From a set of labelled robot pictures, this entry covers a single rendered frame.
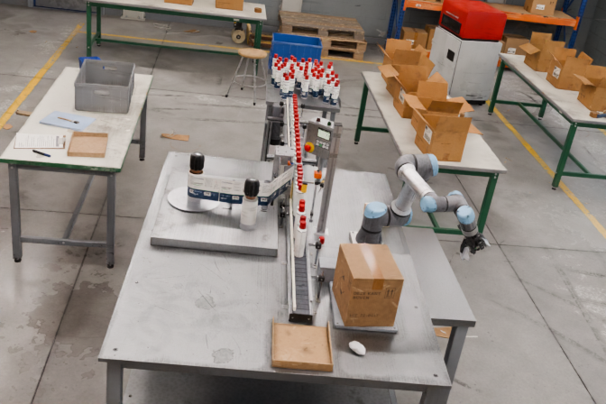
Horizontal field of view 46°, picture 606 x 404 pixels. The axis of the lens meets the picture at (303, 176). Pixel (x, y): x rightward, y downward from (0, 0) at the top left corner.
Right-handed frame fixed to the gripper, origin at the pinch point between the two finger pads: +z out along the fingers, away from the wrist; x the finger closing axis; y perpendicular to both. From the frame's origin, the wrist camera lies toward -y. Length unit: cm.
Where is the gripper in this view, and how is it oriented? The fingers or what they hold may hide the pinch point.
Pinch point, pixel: (474, 251)
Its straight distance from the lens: 360.5
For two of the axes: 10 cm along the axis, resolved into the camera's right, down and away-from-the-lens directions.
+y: 4.1, 5.8, -7.0
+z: 3.3, 6.3, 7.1
